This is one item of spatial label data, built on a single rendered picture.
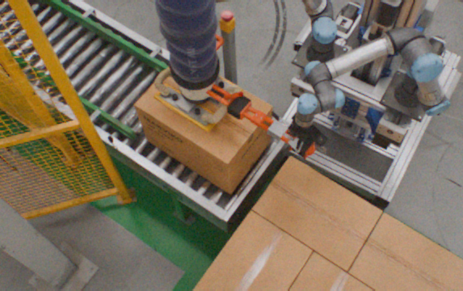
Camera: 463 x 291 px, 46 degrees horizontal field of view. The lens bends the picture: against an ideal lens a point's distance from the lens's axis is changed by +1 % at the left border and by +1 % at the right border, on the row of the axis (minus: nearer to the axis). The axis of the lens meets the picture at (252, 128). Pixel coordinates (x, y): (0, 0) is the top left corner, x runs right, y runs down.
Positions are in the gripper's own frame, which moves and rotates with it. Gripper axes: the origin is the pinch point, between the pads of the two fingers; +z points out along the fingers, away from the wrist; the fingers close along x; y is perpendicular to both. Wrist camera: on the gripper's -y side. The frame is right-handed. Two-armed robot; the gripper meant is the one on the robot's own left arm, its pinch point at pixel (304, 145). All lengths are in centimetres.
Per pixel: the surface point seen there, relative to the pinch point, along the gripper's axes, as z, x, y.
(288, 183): 65, -6, 7
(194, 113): 11, 12, 54
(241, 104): -1.4, 0.4, 34.5
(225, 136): 24.5, 7.2, 39.4
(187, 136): 25, 18, 55
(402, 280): 64, 3, -69
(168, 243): 120, 51, 55
